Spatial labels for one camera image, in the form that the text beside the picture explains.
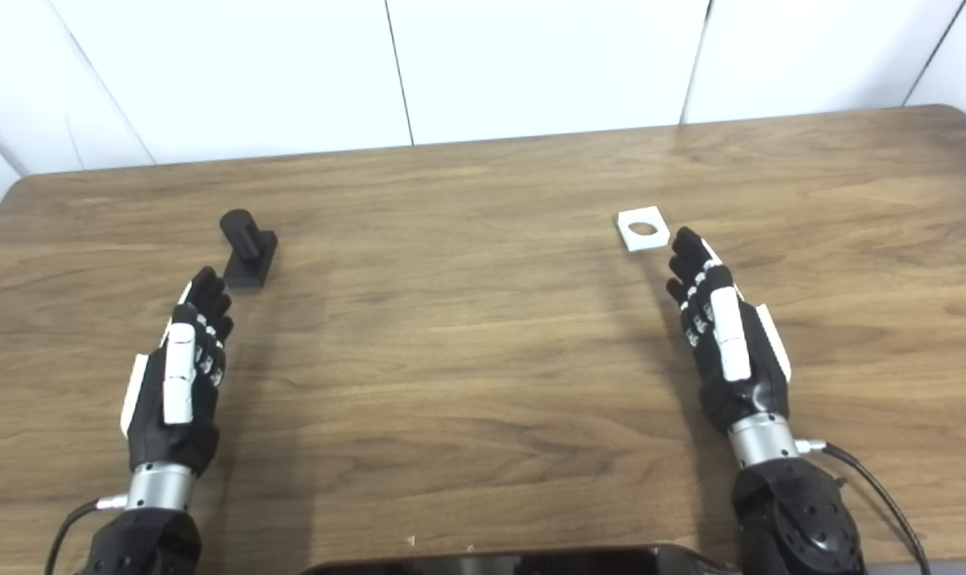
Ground black white robot left hand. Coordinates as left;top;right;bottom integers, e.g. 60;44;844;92
121;266;235;476

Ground black peg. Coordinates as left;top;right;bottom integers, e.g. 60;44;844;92
219;208;279;290

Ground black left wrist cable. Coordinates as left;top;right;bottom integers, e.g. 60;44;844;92
46;495;129;575

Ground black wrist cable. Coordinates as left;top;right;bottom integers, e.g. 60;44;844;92
46;495;129;575
794;438;931;575

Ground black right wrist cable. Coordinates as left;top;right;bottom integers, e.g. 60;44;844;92
794;438;931;575

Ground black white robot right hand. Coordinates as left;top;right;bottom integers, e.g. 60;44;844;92
665;227;793;434

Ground white square piece with hole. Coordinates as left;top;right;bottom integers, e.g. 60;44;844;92
616;206;671;253

